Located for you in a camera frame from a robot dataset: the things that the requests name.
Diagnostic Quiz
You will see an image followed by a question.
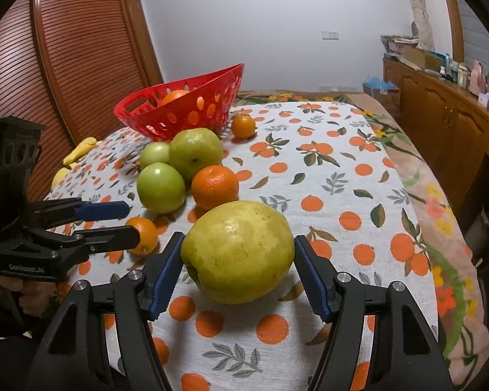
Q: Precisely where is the large green apple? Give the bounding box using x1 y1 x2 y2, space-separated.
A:
169 127 223 182

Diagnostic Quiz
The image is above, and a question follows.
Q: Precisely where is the red plastic basket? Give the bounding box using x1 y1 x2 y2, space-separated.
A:
114 63 245 142

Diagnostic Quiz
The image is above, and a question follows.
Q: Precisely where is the yellow cloth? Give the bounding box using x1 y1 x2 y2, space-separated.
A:
51 137 98 188

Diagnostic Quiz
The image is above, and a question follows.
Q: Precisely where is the wooden window frame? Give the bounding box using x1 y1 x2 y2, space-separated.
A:
440 0 466 63

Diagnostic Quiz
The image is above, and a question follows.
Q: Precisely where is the person's left forearm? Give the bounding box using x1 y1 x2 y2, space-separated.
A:
0 289 53 391

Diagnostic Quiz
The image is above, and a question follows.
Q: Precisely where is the open cardboard box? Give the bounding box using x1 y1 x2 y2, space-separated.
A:
403 45 445 71

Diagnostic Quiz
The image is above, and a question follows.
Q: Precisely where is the stack of papers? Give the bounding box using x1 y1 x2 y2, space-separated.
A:
381 33 420 55

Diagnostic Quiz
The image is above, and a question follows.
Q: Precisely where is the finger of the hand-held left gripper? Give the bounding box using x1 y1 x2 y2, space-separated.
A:
29 197 130 229
49 225 141 258

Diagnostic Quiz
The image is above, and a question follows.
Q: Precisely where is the orange-print tablecloth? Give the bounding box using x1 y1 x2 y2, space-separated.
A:
43 100 438 391

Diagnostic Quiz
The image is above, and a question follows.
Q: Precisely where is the wooden louvred door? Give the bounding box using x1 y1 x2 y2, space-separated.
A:
0 0 164 200

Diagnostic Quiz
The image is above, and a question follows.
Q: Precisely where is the large yellow-green pear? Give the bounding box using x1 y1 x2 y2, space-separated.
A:
180 201 296 305

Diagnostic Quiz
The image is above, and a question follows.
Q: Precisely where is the pink bottle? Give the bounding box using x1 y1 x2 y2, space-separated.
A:
472 60 488 90

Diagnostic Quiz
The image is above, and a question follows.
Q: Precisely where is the beige curtain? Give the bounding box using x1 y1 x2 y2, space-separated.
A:
393 0 435 50

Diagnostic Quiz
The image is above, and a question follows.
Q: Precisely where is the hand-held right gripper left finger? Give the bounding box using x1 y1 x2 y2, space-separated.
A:
30 231 186 391

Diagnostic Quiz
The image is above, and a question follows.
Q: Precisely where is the grey window blind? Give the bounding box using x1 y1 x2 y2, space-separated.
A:
456 0 489 90

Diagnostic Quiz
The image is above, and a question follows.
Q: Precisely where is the large orange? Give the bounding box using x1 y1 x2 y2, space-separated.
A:
160 90 192 107

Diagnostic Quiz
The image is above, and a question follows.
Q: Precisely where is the wooden sideboard cabinet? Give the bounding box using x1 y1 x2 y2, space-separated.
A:
382 57 489 229

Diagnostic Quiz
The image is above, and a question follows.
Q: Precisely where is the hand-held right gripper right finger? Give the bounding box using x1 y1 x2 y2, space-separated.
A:
293 234 453 391

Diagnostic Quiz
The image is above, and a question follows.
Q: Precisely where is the cardboard box with blue contents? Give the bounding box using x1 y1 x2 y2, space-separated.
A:
363 75 401 109

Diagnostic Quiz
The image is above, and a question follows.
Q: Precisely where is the small orange mandarin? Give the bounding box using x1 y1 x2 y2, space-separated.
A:
231 115 257 139
125 217 159 256

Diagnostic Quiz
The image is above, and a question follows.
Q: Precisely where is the person's left hand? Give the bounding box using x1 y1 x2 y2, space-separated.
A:
0 268 70 317

